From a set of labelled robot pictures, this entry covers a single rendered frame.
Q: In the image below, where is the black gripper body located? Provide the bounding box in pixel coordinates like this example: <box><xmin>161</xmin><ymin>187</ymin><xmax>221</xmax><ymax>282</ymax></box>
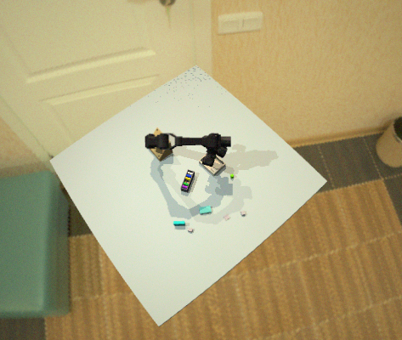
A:
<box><xmin>202</xmin><ymin>147</ymin><xmax>216</xmax><ymax>167</ymax></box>

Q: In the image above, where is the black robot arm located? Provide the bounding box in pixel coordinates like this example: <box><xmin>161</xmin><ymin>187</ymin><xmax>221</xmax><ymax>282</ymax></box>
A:
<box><xmin>145</xmin><ymin>133</ymin><xmax>231</xmax><ymax>158</ymax></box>

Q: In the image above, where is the teal block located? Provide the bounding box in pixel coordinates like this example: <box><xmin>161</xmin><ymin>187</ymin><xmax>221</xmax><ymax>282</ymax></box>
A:
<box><xmin>199</xmin><ymin>206</ymin><xmax>212</xmax><ymax>215</ymax></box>

